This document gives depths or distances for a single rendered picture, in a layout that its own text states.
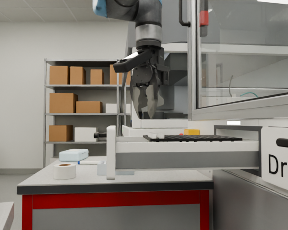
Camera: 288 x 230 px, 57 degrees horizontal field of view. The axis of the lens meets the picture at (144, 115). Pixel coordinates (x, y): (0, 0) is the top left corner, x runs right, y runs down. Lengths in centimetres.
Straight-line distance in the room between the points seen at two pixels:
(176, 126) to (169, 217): 76
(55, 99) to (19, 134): 109
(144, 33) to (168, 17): 89
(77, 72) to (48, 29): 121
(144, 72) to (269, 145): 36
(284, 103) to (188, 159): 22
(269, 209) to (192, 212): 31
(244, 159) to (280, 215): 13
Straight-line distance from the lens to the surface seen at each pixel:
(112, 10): 74
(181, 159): 59
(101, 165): 92
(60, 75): 471
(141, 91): 75
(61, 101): 465
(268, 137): 58
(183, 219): 89
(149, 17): 77
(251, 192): 70
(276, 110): 59
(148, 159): 58
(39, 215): 88
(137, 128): 151
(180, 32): 163
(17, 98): 542
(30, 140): 530
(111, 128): 56
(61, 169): 88
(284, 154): 55
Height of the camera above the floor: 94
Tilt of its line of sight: 2 degrees up
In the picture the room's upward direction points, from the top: straight up
